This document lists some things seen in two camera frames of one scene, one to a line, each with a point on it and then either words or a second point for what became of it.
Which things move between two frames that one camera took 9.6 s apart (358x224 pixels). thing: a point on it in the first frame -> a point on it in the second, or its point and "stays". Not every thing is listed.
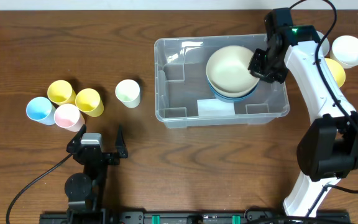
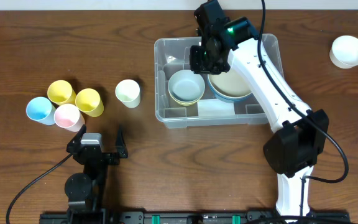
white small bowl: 348,51 stays
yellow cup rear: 61,92 stays
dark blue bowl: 233,98 stays
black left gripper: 96,156 stays
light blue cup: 40,109 stays
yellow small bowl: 337,72 -> 186,104
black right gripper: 260,63 -> 198,59
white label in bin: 215,107 stays
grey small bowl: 325,43 -> 186,86
